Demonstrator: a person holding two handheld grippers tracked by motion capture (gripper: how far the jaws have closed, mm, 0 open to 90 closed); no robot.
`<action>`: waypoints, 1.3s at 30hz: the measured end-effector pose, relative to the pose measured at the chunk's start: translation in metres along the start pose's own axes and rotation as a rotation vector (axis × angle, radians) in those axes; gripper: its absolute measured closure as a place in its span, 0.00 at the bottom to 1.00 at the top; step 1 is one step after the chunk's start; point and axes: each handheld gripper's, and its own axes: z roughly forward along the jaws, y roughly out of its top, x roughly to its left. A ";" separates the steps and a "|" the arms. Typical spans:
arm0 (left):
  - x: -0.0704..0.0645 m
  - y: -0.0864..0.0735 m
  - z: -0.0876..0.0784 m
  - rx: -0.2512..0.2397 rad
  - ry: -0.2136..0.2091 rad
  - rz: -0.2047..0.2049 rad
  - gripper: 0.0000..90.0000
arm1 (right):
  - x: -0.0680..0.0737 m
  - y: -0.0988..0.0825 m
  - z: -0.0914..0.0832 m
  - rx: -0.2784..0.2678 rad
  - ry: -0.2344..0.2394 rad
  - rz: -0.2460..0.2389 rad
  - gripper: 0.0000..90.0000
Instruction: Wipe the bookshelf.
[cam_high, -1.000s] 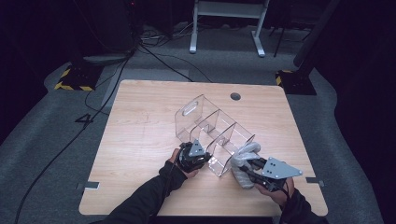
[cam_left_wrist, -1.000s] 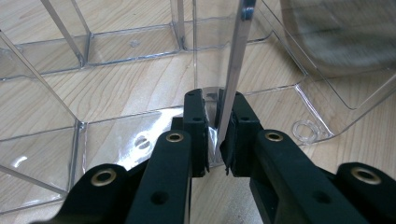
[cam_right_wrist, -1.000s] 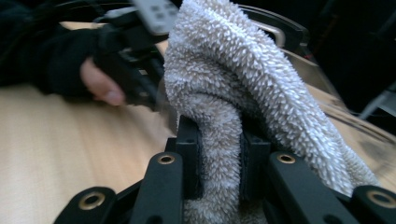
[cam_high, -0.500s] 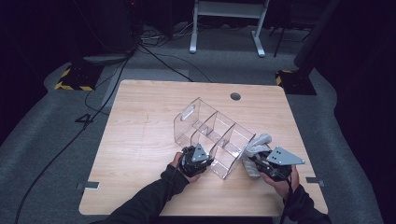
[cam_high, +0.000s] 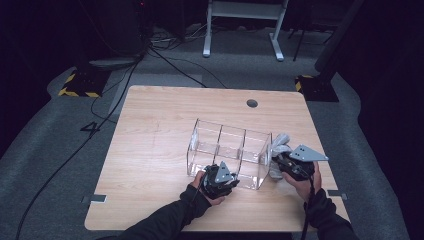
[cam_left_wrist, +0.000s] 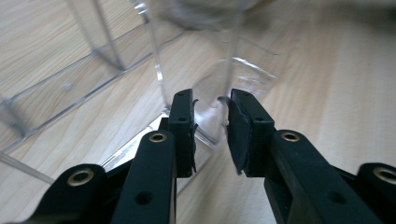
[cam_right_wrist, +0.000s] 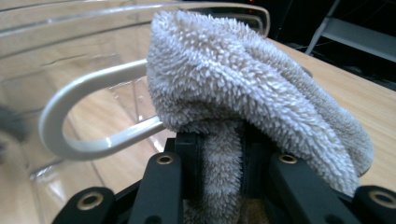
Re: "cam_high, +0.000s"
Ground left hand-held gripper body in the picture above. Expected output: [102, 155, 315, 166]
[200, 160, 234, 200]

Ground black pole stand striped base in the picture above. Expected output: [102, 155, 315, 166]
[294, 0, 366, 103]

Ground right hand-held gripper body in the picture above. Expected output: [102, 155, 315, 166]
[281, 144, 329, 182]

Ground thin black looped floor cable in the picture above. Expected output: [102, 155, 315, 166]
[90, 66, 134, 125]

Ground black stand with striped base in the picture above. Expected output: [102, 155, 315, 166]
[57, 68, 111, 99]

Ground person's left hand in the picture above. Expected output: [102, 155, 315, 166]
[190, 170, 226, 206]

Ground grey striped towel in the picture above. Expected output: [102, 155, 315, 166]
[268, 132, 294, 181]

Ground long black floor cable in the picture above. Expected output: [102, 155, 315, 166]
[14, 63, 139, 240]

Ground right hand-held gripper cable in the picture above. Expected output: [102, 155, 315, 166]
[299, 169, 317, 240]

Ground white metal desk frame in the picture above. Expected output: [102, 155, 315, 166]
[202, 0, 290, 63]

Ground black tripod legs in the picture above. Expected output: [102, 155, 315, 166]
[292, 28, 334, 63]

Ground clear acrylic divided organizer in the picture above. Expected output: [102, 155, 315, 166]
[186, 118, 274, 191]

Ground person's right hand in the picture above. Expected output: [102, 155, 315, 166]
[283, 162, 323, 203]

